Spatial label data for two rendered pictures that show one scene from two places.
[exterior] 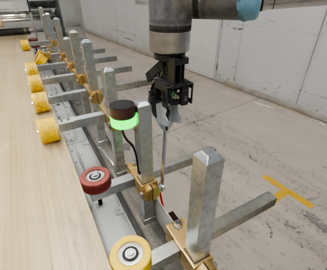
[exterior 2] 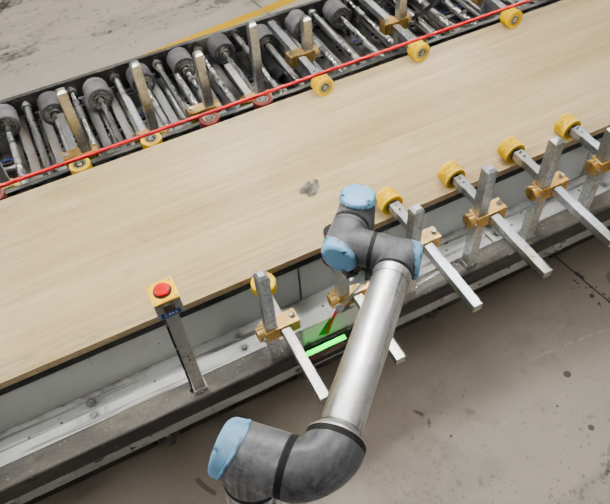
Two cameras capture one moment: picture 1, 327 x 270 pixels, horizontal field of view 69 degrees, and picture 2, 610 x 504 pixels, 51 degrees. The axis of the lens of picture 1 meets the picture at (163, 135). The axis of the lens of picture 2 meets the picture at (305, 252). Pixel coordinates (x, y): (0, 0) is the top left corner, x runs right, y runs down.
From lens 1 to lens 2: 1.71 m
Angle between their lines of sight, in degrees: 69
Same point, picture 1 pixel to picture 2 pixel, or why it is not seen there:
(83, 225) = (286, 255)
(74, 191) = (317, 243)
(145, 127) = not seen: hidden behind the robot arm
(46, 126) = (381, 197)
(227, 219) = (298, 352)
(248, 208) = (308, 370)
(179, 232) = (285, 316)
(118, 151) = not seen: hidden behind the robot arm
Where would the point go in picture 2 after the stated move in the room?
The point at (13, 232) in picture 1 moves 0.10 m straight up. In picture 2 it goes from (283, 222) to (281, 202)
